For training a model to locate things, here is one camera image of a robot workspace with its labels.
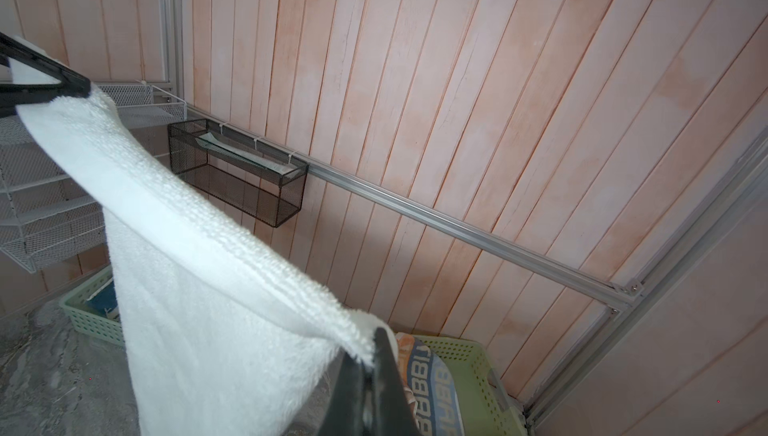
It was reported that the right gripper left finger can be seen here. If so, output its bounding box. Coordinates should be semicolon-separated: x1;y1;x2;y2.
317;353;367;436

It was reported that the red white blue towel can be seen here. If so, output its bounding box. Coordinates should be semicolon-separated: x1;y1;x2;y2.
396;333;465;436

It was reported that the blue Doraemon towel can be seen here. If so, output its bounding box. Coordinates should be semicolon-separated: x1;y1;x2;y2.
85;278;119;320

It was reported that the black wire mesh basket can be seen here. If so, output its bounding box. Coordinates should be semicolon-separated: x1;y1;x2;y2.
167;118;308;228

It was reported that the mint green plastic basket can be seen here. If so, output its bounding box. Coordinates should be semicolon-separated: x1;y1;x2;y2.
59;265;125;347

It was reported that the plain white towel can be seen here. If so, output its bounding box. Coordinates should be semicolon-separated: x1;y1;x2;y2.
8;33;397;436

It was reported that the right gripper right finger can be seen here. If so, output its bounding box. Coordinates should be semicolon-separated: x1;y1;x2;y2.
363;327;420;436

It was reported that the light green plastic basket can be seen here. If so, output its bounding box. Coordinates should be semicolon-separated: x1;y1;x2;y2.
413;335;528;435

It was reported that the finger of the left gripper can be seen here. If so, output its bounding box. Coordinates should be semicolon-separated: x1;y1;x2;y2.
1;34;91;98
0;84;64;118

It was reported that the white wire mesh shelf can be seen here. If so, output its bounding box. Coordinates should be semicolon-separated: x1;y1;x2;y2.
1;82;187;273

